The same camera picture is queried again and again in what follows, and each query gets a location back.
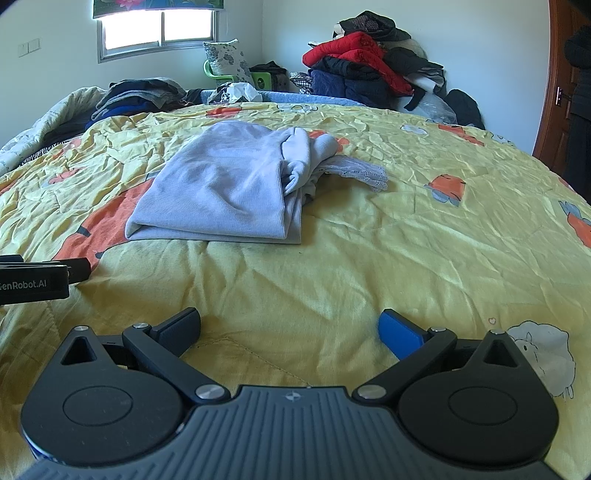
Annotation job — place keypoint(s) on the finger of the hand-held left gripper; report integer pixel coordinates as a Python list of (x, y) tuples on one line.
[(79, 270)]

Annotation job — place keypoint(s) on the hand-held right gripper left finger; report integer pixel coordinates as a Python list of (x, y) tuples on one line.
[(182, 326)]

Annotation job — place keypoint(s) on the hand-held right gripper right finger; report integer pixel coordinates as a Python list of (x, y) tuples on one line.
[(399, 332)]

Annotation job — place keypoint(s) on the white long-sleeve shirt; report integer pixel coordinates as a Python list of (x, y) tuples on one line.
[(217, 184)]

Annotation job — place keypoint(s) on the stack of folded dark clothes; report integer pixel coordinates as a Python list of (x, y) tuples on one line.
[(134, 94)]

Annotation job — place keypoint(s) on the yellow printed bed sheet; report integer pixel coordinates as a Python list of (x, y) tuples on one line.
[(369, 258)]

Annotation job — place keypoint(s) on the white patterned quilt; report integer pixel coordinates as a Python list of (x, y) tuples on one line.
[(27, 143)]

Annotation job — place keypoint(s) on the clear plastic bag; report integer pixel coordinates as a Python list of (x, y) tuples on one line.
[(434, 108)]

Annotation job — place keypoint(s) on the large black bag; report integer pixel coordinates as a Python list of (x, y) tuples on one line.
[(464, 108)]

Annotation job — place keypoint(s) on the white crumpled cloth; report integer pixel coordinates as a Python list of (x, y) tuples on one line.
[(242, 92)]

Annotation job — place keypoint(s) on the window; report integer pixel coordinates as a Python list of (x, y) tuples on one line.
[(138, 32)]

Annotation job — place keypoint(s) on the blue blanket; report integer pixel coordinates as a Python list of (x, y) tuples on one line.
[(295, 98)]

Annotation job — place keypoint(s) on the brown wooden door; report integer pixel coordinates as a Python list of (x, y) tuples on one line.
[(554, 129)]

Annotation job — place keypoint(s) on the navy padded jacket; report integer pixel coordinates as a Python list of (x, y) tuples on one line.
[(341, 83)]

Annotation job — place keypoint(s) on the green chair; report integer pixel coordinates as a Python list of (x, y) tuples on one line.
[(262, 82)]

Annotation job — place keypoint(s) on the grey patterned pillow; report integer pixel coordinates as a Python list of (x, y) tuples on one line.
[(226, 57)]

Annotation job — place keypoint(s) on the black-white checkered cloth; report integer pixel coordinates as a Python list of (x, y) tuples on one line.
[(301, 82)]

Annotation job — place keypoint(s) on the dark grey garment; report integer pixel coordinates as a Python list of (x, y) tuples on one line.
[(411, 60)]

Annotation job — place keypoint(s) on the red jacket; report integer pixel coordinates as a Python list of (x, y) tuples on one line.
[(351, 46)]

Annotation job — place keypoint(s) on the black crumpled garment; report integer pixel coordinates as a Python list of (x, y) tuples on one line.
[(374, 23)]

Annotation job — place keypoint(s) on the white wall switch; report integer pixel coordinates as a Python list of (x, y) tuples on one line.
[(28, 49)]

